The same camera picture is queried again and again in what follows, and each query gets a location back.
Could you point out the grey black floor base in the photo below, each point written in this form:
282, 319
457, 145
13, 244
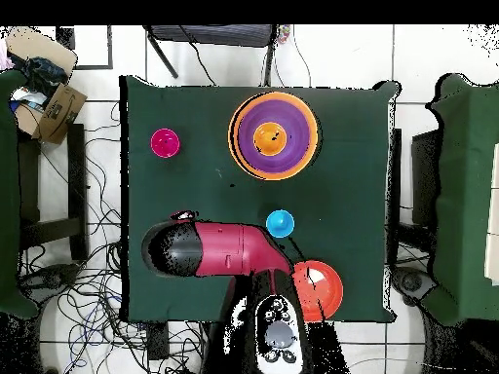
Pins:
46, 278
413, 282

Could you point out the black plastic bag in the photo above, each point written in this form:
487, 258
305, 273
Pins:
45, 74

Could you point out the purple bowl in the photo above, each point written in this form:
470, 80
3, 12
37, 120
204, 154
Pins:
300, 132

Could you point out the cardboard box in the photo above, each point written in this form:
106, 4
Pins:
60, 113

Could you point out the black power adapter box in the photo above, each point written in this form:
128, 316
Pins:
158, 344

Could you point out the black metal frame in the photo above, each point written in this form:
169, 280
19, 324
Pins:
65, 37

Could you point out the green cloth covered table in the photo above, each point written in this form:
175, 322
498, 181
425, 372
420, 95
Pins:
464, 194
7, 194

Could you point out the dark green tablecloth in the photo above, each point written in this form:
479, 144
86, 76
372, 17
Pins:
195, 175

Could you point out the pink cup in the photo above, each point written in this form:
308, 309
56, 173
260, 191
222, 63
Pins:
165, 143

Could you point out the large orange bowl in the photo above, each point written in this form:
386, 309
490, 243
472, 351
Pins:
315, 132

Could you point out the black bench stand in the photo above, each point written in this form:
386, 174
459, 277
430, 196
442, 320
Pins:
76, 191

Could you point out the black folding chair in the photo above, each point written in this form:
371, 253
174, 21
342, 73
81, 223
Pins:
212, 35

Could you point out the black computer tower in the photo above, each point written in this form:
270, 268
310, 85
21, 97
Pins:
423, 179

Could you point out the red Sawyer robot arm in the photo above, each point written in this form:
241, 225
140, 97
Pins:
234, 249

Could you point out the orange cup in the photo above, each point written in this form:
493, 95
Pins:
269, 140

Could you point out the multicoloured small toy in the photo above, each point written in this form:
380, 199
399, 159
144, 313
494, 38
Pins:
283, 33

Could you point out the blue cup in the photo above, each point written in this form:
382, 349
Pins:
280, 224

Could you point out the large red bowl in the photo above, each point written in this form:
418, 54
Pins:
327, 292

